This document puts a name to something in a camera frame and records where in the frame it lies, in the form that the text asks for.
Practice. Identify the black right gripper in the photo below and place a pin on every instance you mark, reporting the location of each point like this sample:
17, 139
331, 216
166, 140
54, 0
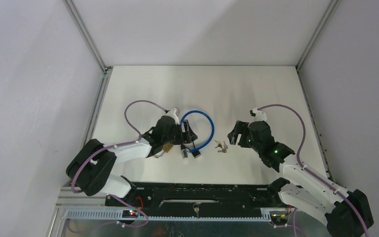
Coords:
242, 128

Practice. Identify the blue lock silver keys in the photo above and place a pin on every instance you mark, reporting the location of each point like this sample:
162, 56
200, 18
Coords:
222, 149

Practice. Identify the padlock key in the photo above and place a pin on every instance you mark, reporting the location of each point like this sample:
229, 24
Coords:
196, 209

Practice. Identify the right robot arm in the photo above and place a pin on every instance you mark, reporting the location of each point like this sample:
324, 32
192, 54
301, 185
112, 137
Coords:
342, 212

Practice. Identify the blue cable lock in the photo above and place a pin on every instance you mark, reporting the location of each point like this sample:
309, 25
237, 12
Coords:
203, 126

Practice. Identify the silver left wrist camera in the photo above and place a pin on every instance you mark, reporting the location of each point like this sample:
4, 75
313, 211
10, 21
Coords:
174, 114

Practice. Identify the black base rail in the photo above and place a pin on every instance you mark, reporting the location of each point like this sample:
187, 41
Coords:
216, 201

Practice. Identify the brass padlock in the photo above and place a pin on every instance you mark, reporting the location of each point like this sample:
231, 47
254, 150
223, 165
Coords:
165, 149

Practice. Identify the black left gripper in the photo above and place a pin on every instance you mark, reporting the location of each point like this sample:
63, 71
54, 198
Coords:
187, 137

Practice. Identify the black cable lock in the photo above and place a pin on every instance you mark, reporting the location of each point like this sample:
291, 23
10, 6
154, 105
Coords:
195, 151

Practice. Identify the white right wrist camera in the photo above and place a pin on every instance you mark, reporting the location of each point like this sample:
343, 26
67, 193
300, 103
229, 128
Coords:
258, 115

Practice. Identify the small silver keys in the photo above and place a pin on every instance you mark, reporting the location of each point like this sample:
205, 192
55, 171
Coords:
219, 144

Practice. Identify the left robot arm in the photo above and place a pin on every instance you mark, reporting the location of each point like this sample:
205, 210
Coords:
92, 168

